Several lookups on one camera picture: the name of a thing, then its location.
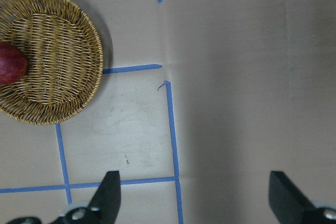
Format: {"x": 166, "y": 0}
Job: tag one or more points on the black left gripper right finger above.
{"x": 287, "y": 202}

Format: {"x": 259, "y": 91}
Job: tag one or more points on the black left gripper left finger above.
{"x": 105, "y": 204}

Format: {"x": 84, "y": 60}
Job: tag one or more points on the woven wicker basket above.
{"x": 65, "y": 60}

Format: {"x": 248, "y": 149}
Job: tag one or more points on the red apple in basket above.
{"x": 14, "y": 63}

